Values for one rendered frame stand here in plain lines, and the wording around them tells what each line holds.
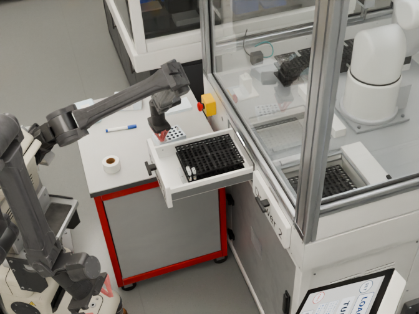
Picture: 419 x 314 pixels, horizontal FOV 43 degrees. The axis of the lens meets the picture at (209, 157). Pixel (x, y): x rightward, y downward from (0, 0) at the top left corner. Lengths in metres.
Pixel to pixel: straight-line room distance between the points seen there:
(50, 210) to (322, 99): 0.91
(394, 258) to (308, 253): 0.42
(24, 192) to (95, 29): 3.76
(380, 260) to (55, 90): 2.88
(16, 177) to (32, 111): 2.86
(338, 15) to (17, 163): 0.74
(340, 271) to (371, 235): 0.19
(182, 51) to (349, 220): 1.36
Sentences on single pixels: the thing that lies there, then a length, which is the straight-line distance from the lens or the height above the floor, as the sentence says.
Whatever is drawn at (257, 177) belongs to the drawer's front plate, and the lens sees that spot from 1.90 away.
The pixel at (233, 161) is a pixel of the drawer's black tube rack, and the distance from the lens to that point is 2.01.
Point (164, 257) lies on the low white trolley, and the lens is 2.60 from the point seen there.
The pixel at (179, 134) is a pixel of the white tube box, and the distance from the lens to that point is 2.30.
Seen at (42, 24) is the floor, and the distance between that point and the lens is 5.12.
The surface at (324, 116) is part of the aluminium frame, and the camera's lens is 1.35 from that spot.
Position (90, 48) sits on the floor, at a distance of 4.62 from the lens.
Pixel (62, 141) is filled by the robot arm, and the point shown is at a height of 1.24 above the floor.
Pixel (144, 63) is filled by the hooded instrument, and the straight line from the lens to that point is 2.69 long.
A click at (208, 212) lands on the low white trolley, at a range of 2.45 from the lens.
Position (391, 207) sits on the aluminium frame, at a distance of 1.77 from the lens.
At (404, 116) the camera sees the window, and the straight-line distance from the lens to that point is 1.54.
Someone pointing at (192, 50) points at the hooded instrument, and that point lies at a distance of 2.72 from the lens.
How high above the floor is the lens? 2.26
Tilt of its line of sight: 42 degrees down
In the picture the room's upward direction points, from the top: 3 degrees counter-clockwise
